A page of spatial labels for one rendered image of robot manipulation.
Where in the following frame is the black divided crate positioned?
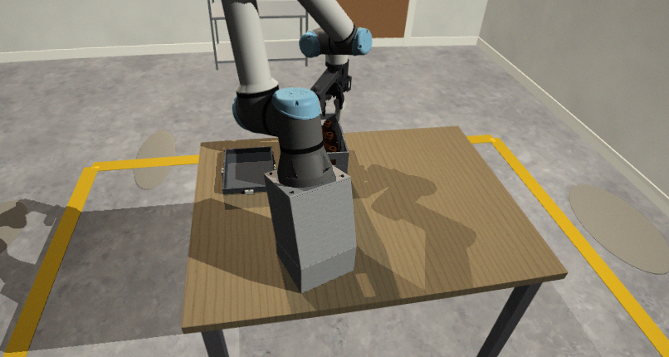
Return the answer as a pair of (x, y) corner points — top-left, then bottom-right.
(320, 113), (349, 174)

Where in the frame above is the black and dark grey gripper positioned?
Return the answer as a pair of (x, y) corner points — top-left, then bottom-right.
(319, 59), (352, 123)

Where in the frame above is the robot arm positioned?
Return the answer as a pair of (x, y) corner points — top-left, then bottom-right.
(221, 0), (372, 188)

